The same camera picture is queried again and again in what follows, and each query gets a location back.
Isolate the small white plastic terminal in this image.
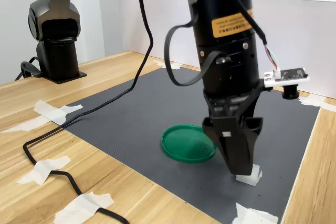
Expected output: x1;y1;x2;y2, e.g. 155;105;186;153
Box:
235;164;263;186

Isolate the round green lid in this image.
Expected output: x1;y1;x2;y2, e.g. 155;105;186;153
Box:
160;124;218;164

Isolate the dark grey mat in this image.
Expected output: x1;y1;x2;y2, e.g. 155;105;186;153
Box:
61;67;321;224

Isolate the white partition panel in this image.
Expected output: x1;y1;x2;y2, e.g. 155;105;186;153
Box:
115;0;202;71
250;0;336;100

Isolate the white camera box with board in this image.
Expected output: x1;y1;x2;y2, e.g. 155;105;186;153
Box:
263;67;311;100

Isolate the flat black cable loop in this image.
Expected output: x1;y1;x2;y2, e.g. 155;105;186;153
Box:
164;15;232;87

